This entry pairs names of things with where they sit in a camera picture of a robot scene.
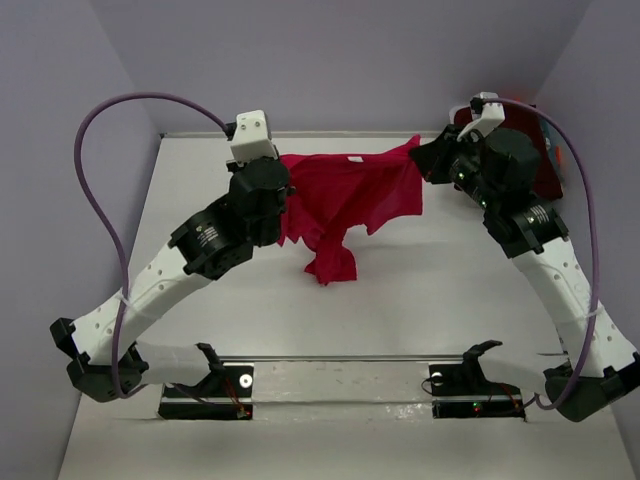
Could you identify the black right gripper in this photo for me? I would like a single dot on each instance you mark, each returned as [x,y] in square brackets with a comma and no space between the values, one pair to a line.
[435,155]

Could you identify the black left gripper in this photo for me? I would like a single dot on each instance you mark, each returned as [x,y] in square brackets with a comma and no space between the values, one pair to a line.
[233,165]

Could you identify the pink t-shirt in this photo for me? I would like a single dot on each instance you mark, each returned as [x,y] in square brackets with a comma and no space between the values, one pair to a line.
[335,192]

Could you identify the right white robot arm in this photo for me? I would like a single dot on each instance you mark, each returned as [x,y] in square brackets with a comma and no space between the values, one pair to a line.
[601,365]

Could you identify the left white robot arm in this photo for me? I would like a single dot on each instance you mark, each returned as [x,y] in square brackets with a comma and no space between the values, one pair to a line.
[107,359]

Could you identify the teal orange item beside stack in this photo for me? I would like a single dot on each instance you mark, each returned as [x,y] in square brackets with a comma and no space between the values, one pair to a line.
[554,149]

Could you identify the dark red folded t-shirt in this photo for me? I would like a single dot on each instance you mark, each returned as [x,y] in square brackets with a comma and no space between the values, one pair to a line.
[547,180]

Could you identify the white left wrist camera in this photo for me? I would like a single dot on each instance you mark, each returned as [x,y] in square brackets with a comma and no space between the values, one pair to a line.
[252,139]

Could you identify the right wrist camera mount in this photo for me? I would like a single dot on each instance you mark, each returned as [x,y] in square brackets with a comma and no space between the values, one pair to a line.
[487,114]

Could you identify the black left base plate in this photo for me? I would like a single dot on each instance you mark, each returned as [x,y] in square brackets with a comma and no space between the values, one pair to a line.
[224,394]

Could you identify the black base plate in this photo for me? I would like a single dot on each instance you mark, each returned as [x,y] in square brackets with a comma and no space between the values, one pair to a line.
[461,390]
[224,394]

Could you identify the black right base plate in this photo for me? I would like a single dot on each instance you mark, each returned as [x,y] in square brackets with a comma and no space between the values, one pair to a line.
[461,390]

